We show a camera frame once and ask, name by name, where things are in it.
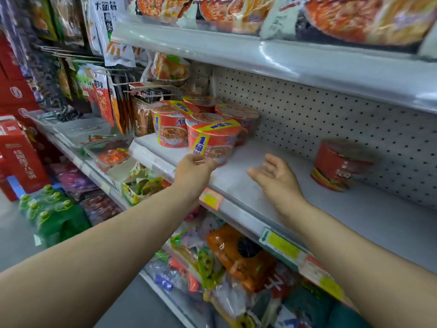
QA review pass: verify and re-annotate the person's right hand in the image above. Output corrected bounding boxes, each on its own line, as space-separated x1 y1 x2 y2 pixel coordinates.
246 153 309 217

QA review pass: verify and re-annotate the person's left hand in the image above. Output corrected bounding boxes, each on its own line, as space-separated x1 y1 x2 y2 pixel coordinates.
173 154 219 203

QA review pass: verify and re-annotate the red noodle cup yellow band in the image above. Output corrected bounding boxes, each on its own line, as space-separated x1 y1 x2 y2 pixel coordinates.
150 101 189 149
182 95 223 114
185 119 245 167
190 112 227 124
214 103 261 146

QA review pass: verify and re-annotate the person's left forearm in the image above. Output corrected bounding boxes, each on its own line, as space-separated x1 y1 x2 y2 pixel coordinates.
0 184 203 328

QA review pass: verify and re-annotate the person's right forearm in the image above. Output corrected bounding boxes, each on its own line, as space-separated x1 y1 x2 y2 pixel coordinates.
278 197 437 328

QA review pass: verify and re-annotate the orange and yellow price tag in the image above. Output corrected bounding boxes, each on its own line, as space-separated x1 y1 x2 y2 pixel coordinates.
199 187 224 212

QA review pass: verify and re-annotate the dark red noodle cup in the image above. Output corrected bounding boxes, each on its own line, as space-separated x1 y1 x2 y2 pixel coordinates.
310 139 377 192

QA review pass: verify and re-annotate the green and yellow snack box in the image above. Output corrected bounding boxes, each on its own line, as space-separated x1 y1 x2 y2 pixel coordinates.
122 177 172 207

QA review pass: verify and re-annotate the white pegboard back panel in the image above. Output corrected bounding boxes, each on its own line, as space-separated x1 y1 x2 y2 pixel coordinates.
191 63 437 210

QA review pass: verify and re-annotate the brown snack packet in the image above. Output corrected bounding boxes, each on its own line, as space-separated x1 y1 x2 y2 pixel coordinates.
131 97 155 138

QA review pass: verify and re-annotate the green and yellow price tag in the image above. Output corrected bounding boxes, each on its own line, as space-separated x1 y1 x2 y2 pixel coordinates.
259 228 302 261

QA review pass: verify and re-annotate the white metal store shelf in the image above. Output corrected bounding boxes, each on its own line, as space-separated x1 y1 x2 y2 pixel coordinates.
129 133 437 306

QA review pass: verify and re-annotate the clear tray of orange snacks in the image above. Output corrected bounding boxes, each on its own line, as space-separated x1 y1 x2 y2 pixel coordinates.
95 147 132 169

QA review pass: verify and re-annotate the green and yellow snack packet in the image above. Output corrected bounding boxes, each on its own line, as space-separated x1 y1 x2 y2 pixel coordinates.
170 231 226 291

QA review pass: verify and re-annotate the orange noodle packet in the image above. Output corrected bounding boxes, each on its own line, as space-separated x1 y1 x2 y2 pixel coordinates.
150 52 191 83

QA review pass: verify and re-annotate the orange sauce packet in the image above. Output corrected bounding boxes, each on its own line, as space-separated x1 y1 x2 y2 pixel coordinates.
206 224 278 293

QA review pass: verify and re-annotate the white shelf with clear edge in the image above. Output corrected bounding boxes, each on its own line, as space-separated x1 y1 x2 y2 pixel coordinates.
112 16 437 115

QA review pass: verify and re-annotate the dark red snack packet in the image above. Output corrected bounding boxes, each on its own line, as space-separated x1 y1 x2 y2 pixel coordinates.
81 194 124 226

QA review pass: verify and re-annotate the blue and clear snack packet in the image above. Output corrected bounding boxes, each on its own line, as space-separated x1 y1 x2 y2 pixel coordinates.
144 258 203 295

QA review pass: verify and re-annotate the red and green hanging packet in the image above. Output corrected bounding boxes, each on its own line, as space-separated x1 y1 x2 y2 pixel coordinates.
76 63 115 127

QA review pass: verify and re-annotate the low shelf with clear edge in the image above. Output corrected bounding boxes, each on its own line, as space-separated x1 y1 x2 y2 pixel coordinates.
29 110 138 210

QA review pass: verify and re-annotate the red and yellow price tag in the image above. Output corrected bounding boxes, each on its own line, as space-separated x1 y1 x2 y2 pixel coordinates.
300 256 357 309

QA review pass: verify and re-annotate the purple snack packet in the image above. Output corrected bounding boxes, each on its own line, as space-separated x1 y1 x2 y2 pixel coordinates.
51 162 100 199

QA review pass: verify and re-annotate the white snack packet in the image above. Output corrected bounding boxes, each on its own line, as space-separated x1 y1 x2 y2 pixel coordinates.
260 0 305 41

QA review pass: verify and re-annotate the teal snack packet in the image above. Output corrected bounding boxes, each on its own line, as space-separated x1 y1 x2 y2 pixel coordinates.
283 286 371 328

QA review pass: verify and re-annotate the pack of green bottles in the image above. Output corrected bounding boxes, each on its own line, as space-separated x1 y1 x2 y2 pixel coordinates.
18 184 92 249

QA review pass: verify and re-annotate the white hanging food packet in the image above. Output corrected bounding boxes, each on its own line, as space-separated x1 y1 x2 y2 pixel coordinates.
88 0 137 69

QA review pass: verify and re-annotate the large noodle bowl pack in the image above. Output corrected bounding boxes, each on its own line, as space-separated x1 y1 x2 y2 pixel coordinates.
303 0 437 47

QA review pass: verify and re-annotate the red gift box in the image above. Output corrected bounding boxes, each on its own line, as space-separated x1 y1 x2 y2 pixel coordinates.
0 114 52 194

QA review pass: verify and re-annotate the dark hanging snack packet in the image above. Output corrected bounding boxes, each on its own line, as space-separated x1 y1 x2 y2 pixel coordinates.
51 0 85 46

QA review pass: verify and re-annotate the stack of red cartons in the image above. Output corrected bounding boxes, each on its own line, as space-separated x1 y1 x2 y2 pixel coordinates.
0 32 42 117

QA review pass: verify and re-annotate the green hanging snack packet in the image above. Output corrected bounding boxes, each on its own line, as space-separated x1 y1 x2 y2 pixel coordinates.
29 0 58 42

